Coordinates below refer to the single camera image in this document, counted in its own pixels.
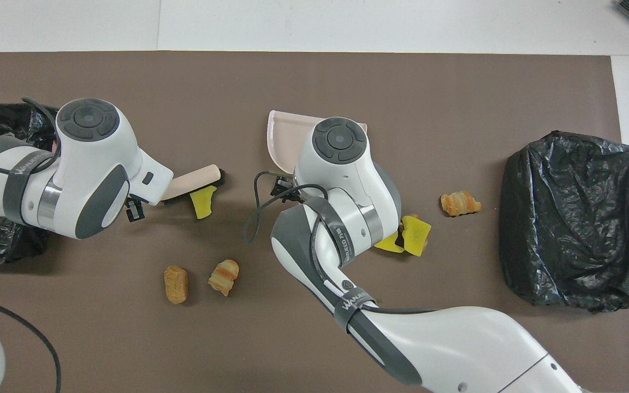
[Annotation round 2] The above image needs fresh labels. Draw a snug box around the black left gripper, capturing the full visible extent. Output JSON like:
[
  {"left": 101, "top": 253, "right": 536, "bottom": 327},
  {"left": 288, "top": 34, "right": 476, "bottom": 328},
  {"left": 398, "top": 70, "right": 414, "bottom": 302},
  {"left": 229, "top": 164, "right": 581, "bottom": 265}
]
[{"left": 125, "top": 198, "right": 146, "bottom": 222}]

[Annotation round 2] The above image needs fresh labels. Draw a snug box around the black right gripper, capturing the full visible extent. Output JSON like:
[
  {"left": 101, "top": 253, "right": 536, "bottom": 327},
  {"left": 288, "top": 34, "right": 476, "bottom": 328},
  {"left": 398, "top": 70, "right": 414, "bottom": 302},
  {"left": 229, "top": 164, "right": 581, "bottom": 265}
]
[{"left": 270, "top": 174, "right": 296, "bottom": 198}]

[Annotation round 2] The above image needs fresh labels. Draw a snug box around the beige plastic dustpan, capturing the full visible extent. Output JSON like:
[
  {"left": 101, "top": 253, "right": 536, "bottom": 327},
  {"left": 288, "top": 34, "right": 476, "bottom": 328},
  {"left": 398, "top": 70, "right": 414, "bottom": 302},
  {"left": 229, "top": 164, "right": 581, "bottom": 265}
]
[{"left": 266, "top": 110, "right": 368, "bottom": 171}]

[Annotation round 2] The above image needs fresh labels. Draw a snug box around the beige brush with black bristles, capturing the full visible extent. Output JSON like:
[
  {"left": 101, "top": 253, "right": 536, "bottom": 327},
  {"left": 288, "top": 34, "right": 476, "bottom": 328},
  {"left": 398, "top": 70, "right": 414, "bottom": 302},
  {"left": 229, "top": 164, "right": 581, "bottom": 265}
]
[{"left": 161, "top": 164, "right": 226, "bottom": 207}]

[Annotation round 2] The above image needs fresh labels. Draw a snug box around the curved yellow sponge piece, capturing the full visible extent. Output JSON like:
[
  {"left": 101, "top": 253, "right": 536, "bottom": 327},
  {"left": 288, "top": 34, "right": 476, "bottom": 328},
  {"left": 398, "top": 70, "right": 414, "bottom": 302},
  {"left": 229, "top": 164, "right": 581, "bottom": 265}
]
[{"left": 192, "top": 186, "right": 218, "bottom": 220}]

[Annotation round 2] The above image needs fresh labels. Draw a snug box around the oval brown bread roll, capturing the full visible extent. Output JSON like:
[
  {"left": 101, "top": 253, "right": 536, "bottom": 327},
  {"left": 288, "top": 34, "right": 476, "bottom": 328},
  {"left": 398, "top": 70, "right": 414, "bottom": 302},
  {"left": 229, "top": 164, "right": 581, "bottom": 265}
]
[{"left": 163, "top": 265, "right": 189, "bottom": 305}]

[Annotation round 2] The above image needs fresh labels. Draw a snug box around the striped orange croissant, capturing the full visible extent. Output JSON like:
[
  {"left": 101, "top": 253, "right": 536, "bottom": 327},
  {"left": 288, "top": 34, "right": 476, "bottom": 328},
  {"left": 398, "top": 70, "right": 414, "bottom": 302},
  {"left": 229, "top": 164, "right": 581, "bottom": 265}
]
[
  {"left": 208, "top": 259, "right": 240, "bottom": 297},
  {"left": 440, "top": 190, "right": 482, "bottom": 217}
]

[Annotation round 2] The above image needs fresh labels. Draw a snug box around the black plastic bin bag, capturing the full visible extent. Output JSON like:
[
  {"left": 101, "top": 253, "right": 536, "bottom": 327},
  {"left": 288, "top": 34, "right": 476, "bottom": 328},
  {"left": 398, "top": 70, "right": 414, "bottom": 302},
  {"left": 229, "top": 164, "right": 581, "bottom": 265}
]
[{"left": 499, "top": 130, "right": 629, "bottom": 313}]

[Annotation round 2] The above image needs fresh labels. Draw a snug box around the brown table mat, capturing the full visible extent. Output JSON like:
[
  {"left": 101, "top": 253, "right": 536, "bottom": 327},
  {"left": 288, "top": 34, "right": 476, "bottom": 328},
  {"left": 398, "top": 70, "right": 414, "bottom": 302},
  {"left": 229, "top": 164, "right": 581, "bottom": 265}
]
[{"left": 0, "top": 51, "right": 629, "bottom": 393}]

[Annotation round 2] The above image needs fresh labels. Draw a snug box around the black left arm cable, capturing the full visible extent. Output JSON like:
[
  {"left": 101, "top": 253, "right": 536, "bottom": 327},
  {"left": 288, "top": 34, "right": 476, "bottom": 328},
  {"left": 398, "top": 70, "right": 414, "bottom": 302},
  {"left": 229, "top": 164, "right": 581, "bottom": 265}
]
[{"left": 0, "top": 97, "right": 62, "bottom": 393}]

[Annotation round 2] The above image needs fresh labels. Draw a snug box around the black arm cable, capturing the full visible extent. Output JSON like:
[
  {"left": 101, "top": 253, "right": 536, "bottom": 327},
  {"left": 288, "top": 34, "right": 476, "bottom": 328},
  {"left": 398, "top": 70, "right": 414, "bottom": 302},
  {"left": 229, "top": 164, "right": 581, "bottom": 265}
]
[
  {"left": 242, "top": 171, "right": 441, "bottom": 316},
  {"left": 0, "top": 97, "right": 62, "bottom": 393}
]

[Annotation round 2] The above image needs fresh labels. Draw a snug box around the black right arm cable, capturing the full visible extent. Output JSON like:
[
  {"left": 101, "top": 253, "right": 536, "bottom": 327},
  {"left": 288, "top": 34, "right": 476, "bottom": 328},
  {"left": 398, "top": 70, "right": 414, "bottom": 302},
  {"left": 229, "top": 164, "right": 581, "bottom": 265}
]
[{"left": 242, "top": 171, "right": 441, "bottom": 316}]

